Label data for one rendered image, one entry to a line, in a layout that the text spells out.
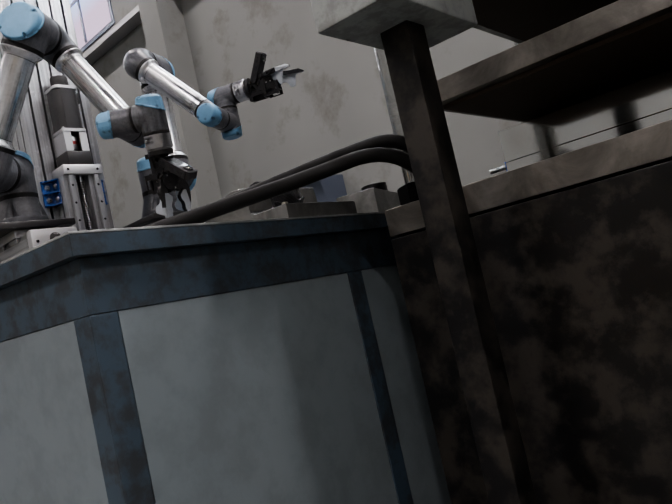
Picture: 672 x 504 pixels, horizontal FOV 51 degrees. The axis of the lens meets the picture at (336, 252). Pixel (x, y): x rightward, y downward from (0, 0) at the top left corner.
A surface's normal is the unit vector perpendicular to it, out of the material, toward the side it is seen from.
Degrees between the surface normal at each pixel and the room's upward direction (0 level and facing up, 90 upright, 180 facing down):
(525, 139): 90
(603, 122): 90
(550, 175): 90
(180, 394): 90
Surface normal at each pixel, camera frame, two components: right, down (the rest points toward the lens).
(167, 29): 0.70, -0.21
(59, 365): -0.63, 0.08
